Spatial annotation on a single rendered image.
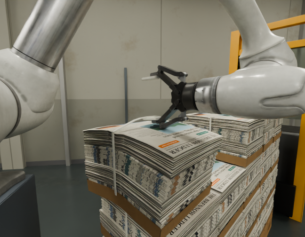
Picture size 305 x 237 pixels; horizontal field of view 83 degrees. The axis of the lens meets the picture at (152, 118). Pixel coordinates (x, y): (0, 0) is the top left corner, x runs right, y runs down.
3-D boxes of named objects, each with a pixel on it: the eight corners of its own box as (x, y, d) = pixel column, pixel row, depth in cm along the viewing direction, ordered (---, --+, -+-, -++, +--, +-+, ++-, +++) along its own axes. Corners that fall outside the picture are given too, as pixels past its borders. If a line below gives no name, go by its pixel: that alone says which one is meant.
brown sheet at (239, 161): (180, 149, 108) (180, 142, 108) (204, 140, 128) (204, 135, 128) (245, 167, 82) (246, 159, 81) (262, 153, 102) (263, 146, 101)
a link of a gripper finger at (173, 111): (184, 98, 50) (187, 101, 50) (163, 120, 57) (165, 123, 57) (176, 98, 48) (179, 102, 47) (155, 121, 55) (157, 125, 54)
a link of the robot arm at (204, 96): (214, 116, 38) (191, 114, 42) (230, 113, 44) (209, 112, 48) (214, 74, 37) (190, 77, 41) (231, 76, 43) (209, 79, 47)
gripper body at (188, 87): (193, 78, 41) (164, 82, 48) (194, 113, 42) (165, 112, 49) (208, 80, 47) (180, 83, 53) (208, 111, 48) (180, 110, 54)
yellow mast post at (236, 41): (221, 191, 212) (231, 31, 186) (224, 188, 219) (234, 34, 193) (228, 193, 206) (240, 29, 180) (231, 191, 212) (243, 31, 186)
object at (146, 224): (118, 206, 51) (119, 193, 50) (174, 173, 72) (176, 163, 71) (159, 244, 41) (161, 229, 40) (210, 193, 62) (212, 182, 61)
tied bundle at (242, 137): (180, 150, 109) (181, 114, 105) (204, 141, 129) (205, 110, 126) (245, 169, 82) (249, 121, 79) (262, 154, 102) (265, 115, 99)
